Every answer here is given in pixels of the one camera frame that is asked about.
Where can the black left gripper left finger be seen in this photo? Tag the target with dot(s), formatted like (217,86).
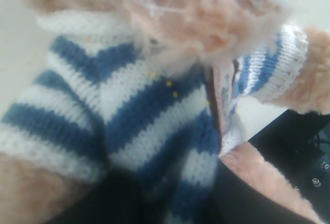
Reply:
(115,200)

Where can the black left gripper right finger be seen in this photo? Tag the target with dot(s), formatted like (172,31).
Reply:
(234,202)

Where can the tan teddy bear striped sweater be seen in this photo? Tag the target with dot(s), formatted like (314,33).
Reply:
(151,87)

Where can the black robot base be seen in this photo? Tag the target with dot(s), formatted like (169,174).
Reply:
(298,145)

